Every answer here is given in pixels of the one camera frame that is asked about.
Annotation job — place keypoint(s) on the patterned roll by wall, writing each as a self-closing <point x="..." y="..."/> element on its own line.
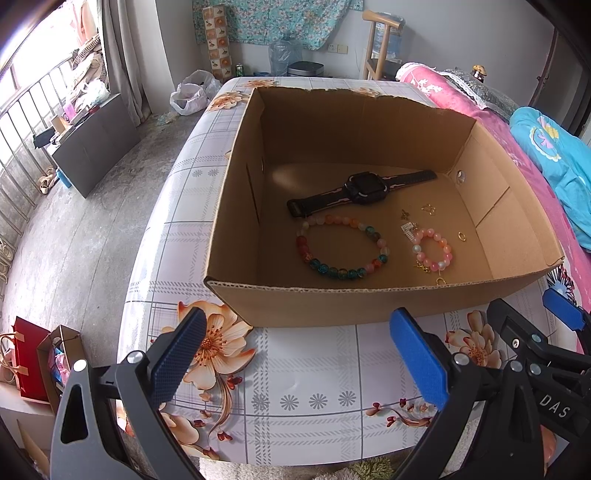
<point x="217" y="41"/>

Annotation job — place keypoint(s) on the mushroom ornament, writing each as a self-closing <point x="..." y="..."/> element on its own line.
<point x="480" y="71"/>

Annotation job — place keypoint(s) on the gold earrings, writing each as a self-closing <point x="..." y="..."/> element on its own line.
<point x="427" y="209"/>

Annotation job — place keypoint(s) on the red gift bag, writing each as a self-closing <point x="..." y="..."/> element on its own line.
<point x="30" y="364"/>

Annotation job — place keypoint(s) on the brown cardboard box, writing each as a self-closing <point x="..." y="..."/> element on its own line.
<point x="323" y="304"/>

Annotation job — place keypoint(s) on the crystal silver charm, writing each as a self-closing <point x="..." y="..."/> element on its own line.
<point x="408" y="230"/>

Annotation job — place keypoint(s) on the grey patterned cloth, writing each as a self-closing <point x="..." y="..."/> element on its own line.
<point x="489" y="92"/>

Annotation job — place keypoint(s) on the blue quilt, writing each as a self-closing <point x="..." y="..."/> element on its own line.
<point x="554" y="157"/>

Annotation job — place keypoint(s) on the blue label water bottle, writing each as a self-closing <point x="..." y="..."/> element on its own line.
<point x="392" y="41"/>

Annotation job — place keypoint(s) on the brown paper bag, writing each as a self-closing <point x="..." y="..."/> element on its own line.
<point x="46" y="350"/>

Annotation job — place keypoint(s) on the clear empty water jug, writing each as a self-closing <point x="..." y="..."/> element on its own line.
<point x="284" y="55"/>

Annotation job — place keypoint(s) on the blue stool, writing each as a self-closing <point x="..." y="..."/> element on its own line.
<point x="64" y="179"/>

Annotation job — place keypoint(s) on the wall socket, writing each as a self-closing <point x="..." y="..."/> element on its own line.
<point x="339" y="48"/>

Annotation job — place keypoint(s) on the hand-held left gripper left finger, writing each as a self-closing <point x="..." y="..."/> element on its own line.
<point x="180" y="355"/>

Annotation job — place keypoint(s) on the metal balcony railing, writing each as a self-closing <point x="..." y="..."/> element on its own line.
<point x="18" y="152"/>

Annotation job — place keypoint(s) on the black smart watch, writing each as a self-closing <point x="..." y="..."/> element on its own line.
<point x="364" y="189"/>

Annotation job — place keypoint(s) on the small gold clasp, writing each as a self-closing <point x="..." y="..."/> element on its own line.
<point x="421" y="266"/>

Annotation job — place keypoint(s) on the wooden chair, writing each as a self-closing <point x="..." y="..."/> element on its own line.
<point x="371" y="46"/>

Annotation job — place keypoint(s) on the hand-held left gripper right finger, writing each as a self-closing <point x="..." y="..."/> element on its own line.
<point x="420" y="360"/>

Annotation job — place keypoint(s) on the floral tablecloth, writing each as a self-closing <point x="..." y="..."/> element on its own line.
<point x="300" y="369"/>

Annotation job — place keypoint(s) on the grey curtain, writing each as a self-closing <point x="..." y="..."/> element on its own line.
<point x="122" y="60"/>

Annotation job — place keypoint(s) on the grey trash can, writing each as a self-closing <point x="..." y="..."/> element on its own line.
<point x="304" y="69"/>

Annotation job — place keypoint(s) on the beige sandals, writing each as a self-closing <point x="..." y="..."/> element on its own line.
<point x="46" y="182"/>

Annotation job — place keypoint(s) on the white plastic bag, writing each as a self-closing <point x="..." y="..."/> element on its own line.
<point x="194" y="92"/>

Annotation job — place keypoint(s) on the hair brush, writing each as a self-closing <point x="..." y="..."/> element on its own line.
<point x="563" y="279"/>

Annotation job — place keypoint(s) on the turquoise floral cloth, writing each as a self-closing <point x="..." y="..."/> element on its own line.
<point x="277" y="21"/>

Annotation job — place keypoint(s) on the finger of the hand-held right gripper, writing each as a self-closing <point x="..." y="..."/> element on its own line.
<point x="505" y="323"/>
<point x="563" y="308"/>

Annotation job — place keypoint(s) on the hanging clothes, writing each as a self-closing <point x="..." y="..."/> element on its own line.
<point x="81" y="18"/>

